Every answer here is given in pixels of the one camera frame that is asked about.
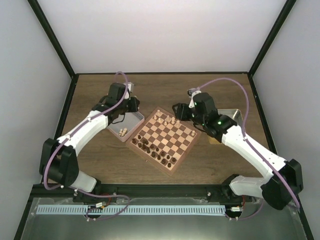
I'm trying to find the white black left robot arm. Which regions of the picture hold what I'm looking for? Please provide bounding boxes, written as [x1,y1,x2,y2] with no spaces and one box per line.
[39,82,140,202]

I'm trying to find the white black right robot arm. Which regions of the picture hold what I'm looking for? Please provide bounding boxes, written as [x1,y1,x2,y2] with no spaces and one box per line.
[172,90,304,210]

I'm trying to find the wooden chess board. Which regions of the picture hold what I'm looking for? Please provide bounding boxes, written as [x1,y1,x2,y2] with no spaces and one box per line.
[126,107,201,176]

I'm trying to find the pink metal tin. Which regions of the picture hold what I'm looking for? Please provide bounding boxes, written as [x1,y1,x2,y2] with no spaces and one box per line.
[107,112,145,142]

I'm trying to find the yellow bear tin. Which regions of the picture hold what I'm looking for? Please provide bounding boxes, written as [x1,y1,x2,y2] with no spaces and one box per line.
[207,108,245,145]

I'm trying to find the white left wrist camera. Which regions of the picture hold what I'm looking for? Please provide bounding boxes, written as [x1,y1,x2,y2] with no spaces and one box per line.
[127,82,135,94]

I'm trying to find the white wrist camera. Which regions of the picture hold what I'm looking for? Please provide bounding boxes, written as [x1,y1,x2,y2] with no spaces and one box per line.
[127,82,135,94]
[187,88,201,98]

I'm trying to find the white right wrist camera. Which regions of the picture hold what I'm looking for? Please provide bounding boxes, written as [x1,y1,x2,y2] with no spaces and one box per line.
[187,88,201,98]

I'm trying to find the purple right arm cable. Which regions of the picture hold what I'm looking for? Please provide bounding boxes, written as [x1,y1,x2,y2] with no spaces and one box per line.
[198,77,301,222]

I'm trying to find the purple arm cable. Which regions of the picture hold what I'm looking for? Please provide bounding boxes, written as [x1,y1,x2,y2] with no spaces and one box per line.
[42,71,132,222]
[198,77,301,222]

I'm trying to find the black aluminium frame rail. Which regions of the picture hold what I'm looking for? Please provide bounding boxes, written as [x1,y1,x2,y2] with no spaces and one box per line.
[30,184,254,203]

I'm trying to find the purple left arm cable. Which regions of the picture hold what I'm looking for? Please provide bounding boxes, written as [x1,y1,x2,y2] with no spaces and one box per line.
[42,71,132,222]

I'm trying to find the light blue slotted cable duct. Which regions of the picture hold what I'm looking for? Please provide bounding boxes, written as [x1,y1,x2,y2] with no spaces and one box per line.
[36,204,226,216]

